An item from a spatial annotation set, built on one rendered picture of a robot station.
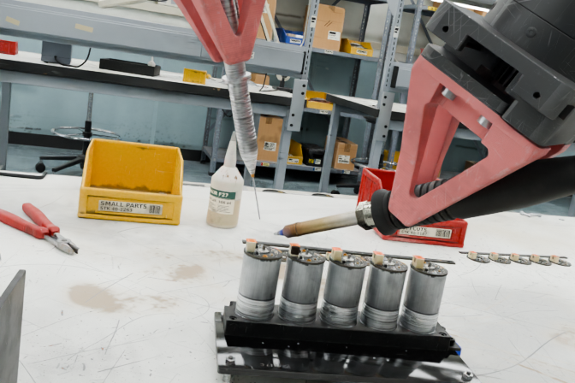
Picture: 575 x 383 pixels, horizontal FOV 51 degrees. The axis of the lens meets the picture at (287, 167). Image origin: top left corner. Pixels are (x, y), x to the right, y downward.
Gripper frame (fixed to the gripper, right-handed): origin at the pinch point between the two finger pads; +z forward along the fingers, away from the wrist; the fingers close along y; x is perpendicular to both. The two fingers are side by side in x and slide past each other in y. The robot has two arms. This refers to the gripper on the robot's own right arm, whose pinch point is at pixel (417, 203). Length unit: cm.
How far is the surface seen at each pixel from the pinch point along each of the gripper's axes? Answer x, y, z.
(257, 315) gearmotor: -3.5, -0.2, 12.7
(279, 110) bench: -125, -196, 84
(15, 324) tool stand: -6.5, 15.0, 10.6
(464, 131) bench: -72, -274, 56
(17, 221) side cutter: -26.6, -0.2, 26.2
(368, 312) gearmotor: 0.6, -5.7, 10.0
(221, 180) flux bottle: -21.5, -17.3, 18.9
